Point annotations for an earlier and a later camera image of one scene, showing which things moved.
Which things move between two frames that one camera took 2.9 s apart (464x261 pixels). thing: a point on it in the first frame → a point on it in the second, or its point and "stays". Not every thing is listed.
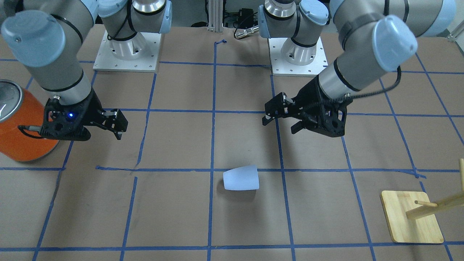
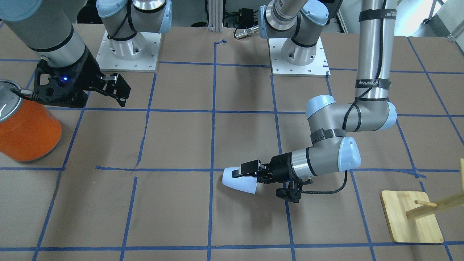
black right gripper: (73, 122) → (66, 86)
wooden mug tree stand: (412, 218) stays
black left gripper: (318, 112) → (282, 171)
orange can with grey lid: (18, 106) stays
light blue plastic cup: (243, 178) stays
